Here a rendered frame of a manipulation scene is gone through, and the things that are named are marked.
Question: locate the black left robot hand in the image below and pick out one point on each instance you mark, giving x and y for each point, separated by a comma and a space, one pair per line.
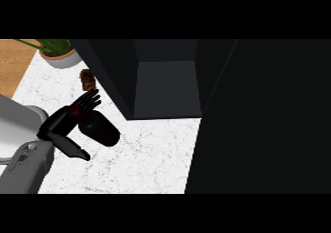
60, 121

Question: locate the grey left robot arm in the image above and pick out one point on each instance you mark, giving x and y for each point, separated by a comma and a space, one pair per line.
27, 168

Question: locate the dark wine bottle red cap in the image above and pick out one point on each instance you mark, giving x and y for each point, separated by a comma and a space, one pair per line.
99, 129

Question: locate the dark grey open cabinet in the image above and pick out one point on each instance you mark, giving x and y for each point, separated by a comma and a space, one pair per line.
165, 88

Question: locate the dark grey cabinet door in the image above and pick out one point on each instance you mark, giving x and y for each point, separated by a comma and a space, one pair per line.
270, 121

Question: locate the small brown block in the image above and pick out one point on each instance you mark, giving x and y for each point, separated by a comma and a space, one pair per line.
87, 80

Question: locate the green plant in grey pot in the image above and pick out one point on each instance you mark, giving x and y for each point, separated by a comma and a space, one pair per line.
60, 57

